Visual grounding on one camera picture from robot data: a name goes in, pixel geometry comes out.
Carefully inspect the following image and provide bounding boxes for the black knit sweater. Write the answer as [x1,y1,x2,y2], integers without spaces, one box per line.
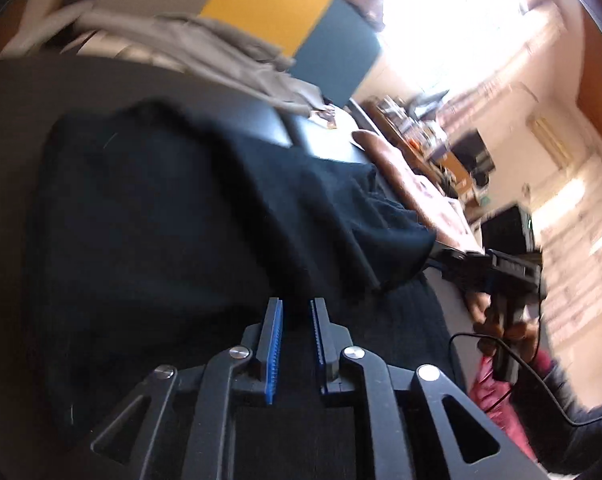
[26,101,464,479]

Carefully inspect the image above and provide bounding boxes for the right forearm dark sleeve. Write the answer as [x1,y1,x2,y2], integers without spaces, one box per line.
[511,354,602,479]

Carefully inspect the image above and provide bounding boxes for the person's right hand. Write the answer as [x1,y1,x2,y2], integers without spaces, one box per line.
[465,290,540,363]

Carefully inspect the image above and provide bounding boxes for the black monitor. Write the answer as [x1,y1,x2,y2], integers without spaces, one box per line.
[481,204,535,256]

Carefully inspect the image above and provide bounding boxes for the pink fabric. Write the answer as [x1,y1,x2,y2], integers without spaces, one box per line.
[469,341,561,468]

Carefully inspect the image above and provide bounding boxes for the grey garment on chair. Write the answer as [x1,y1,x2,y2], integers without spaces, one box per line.
[74,9,325,117]

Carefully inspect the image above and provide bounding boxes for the white printed garment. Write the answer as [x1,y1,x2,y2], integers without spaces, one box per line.
[60,29,337,129]

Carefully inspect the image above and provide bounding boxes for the black cable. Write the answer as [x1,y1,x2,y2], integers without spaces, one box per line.
[447,331,602,428]

